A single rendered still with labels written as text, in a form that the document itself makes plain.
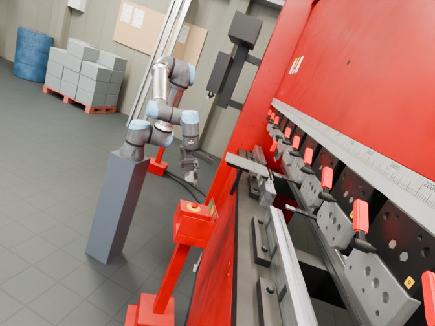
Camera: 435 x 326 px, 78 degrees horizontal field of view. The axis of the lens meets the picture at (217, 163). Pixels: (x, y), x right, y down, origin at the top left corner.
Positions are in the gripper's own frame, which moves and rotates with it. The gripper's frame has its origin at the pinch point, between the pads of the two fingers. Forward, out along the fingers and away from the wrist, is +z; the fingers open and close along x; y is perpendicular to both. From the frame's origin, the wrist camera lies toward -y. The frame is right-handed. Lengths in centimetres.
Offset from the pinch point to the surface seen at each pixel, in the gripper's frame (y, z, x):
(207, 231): -3.9, 17.6, 14.7
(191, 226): 3.3, 14.5, 14.7
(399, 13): -51, -69, 46
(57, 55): 205, -51, -410
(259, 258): -19, 8, 46
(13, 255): 110, 57, -30
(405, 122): -35, -47, 73
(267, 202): -37.6, 13.9, -1.2
